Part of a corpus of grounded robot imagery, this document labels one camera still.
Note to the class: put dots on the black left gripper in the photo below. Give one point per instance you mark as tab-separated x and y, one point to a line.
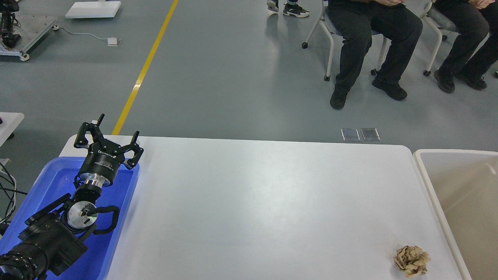
102	160

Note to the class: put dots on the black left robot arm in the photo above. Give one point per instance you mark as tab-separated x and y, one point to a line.
53	239

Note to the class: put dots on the blue plastic bin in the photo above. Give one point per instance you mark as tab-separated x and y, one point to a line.
57	179

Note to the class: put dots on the white side table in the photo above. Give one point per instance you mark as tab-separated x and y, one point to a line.
10	121

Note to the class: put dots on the white flat board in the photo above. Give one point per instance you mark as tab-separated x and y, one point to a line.
94	9

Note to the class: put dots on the grey wheeled platform cart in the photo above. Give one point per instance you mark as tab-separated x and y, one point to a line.
20	32

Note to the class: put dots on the black and white sneakers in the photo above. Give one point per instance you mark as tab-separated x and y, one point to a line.
291	8

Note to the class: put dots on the left metal floor plate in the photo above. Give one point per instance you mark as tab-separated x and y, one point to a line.
350	135

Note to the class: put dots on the metal floor plate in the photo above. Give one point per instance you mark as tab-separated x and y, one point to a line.
350	135
370	134

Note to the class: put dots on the white office chair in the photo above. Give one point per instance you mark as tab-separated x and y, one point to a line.
324	22

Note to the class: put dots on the right metal floor plate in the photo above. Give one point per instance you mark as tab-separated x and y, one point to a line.
370	134

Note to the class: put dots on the seated person in black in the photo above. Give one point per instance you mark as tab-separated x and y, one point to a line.
356	20

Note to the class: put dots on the crumpled brown paper ball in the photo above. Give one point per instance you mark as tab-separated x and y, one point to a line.
411	260

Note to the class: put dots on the beige plastic bin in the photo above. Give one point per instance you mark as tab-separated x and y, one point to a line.
463	188

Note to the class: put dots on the white power adapter with cable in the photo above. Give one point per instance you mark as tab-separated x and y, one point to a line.
109	41

